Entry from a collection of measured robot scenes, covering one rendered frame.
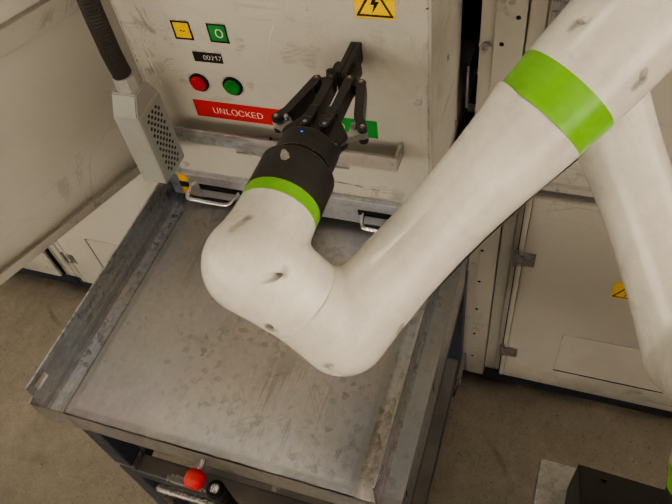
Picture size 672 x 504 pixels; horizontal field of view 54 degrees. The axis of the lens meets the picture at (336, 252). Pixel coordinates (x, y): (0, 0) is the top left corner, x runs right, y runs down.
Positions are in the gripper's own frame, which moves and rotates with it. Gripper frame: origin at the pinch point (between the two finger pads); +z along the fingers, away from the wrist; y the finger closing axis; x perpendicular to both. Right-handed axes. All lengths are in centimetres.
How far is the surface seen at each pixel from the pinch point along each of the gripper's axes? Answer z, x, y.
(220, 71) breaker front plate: 3.8, -6.4, -23.1
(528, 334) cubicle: 22, -93, 31
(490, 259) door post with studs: 24, -68, 19
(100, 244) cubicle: 22, -92, -96
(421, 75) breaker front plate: 3.8, -3.3, 9.0
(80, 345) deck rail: -33, -37, -42
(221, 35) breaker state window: 3.7, 0.3, -21.1
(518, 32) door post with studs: 23.7, -8.6, 19.8
